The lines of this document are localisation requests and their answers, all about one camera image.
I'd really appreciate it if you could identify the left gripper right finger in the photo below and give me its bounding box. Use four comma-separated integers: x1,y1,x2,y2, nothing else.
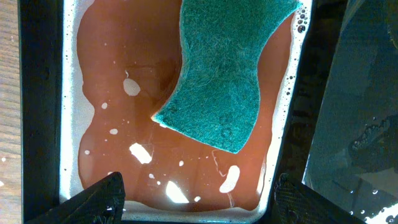
274,173,365,224

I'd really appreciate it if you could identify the black rectangular water tray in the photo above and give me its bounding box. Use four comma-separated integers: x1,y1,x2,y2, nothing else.
19,1,347,223

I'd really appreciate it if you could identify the green scrubbing sponge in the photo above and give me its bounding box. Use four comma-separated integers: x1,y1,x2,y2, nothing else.
152,0,302,154

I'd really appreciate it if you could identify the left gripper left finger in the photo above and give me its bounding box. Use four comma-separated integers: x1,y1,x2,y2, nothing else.
27,172,126,224

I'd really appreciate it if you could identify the black round serving tray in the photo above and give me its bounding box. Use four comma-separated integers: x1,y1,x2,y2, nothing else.
302,0,397,223

